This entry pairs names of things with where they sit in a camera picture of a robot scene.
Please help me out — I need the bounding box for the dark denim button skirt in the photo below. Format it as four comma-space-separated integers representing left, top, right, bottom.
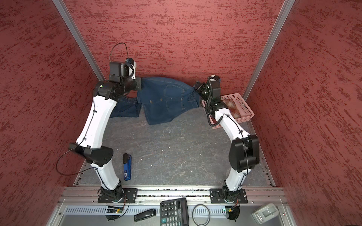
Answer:
110, 97, 141, 118

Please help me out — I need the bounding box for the red cloth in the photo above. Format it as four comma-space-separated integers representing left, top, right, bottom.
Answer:
223, 99, 241, 119

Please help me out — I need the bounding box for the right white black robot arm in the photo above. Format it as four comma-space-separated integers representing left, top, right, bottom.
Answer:
194, 76, 260, 203

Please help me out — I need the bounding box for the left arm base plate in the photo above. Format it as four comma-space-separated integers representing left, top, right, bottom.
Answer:
98, 187, 138, 204

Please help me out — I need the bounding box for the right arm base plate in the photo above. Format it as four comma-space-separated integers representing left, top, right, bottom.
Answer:
209, 186, 248, 204

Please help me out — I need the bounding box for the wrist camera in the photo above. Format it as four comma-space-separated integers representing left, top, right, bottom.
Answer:
209, 75, 221, 83
125, 58, 137, 80

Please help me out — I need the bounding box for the left circuit board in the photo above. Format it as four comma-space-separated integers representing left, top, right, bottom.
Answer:
106, 206, 124, 214

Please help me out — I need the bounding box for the black calculator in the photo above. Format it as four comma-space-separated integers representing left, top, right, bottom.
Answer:
160, 197, 189, 226

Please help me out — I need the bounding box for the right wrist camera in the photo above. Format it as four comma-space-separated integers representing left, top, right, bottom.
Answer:
209, 75, 221, 83

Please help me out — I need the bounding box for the grey white box device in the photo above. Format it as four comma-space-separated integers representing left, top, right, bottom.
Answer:
251, 203, 280, 225

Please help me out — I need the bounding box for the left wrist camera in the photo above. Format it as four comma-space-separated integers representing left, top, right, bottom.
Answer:
125, 58, 137, 80

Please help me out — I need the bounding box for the circuit board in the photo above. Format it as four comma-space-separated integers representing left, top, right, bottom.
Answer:
106, 206, 124, 214
225, 206, 240, 221

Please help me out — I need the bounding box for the right circuit board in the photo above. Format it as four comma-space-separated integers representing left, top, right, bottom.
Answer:
225, 206, 240, 221

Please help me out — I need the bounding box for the right aluminium corner post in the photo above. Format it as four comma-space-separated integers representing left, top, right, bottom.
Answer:
242, 0, 295, 100

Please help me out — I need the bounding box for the left aluminium corner post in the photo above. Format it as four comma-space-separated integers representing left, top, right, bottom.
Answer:
52, 0, 105, 81

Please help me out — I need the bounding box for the aluminium front rail frame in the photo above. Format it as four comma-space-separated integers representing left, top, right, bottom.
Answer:
48, 186, 296, 226

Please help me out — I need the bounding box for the aluminium corner post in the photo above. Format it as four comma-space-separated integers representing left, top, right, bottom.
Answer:
52, 0, 105, 81
242, 0, 295, 100

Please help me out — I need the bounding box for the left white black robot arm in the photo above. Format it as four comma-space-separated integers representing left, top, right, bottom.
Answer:
68, 58, 141, 203

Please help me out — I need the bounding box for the black cable loop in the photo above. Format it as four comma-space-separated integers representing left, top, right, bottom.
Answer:
192, 203, 211, 226

